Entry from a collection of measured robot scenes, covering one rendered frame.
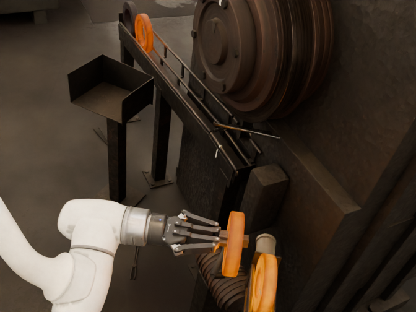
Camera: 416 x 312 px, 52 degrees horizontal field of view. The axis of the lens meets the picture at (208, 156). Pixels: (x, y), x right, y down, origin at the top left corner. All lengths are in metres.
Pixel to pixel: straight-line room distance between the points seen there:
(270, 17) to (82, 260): 0.70
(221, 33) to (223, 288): 0.74
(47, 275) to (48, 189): 1.35
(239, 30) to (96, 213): 0.55
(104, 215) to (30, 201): 1.25
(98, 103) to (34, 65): 1.44
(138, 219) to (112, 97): 0.90
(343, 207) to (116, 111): 0.98
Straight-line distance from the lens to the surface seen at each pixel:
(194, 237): 1.01
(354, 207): 1.17
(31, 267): 0.93
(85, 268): 0.96
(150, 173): 2.30
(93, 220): 1.00
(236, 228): 0.97
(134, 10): 2.25
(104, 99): 1.80
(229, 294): 1.33
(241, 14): 1.08
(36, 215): 2.17
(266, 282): 1.07
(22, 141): 2.56
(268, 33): 1.06
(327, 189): 1.18
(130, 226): 1.00
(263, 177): 1.25
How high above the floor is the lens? 1.66
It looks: 43 degrees down
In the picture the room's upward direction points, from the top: 10 degrees clockwise
